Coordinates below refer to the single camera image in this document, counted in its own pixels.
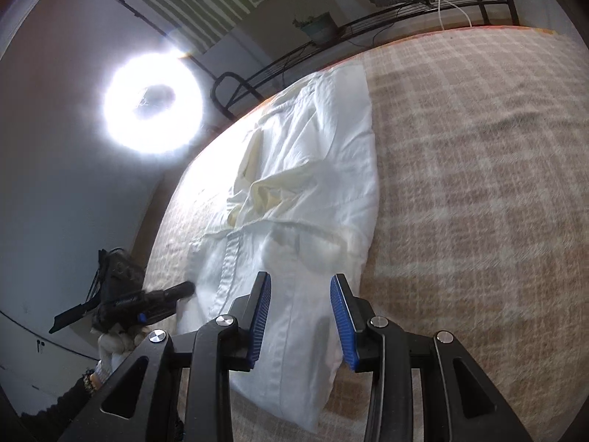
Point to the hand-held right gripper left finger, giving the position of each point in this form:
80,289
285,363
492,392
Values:
258,317

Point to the thin black wall rail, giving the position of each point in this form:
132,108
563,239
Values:
138,11

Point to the potted plant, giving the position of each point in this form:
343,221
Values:
317,26

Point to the person's left forearm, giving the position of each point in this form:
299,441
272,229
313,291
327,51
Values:
76,396

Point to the striped wall cloth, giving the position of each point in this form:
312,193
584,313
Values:
198,4

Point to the white shirt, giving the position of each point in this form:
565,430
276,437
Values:
313,184

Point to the person's left hand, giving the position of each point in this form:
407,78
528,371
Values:
117,345

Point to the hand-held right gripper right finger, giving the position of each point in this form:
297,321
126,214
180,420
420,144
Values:
343,317

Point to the beige plaid blanket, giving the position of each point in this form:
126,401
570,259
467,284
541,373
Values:
483,193

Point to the black metal bed frame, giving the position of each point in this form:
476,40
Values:
257,83

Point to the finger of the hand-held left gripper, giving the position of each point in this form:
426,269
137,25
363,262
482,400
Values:
170,292

